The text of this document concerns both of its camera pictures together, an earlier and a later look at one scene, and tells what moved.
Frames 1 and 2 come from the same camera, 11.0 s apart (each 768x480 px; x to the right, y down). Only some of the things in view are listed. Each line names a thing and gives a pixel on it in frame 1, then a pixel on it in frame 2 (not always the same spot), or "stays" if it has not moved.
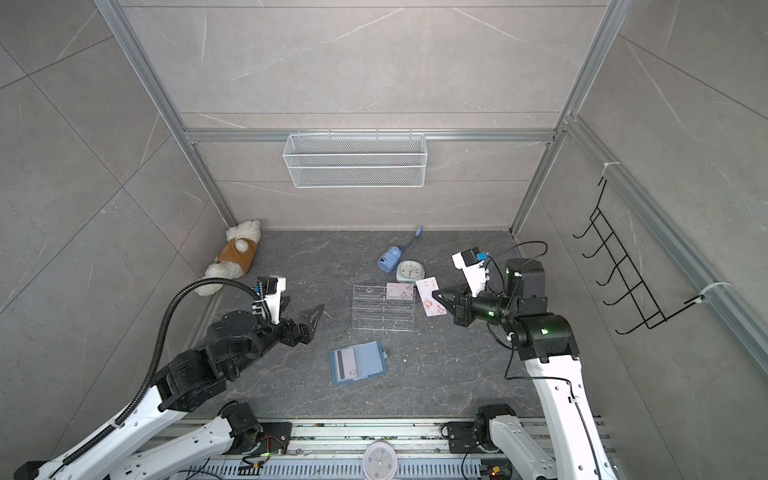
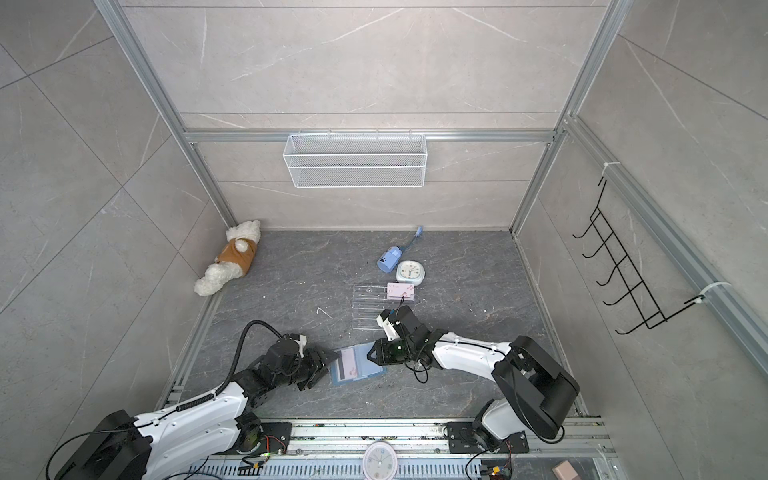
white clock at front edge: [379, 461] stays
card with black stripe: [345, 363] stays
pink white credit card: [399, 291] stays
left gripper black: [305, 331] → [323, 361]
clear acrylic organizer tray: [371, 310] stays
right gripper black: [462, 306] → [382, 353]
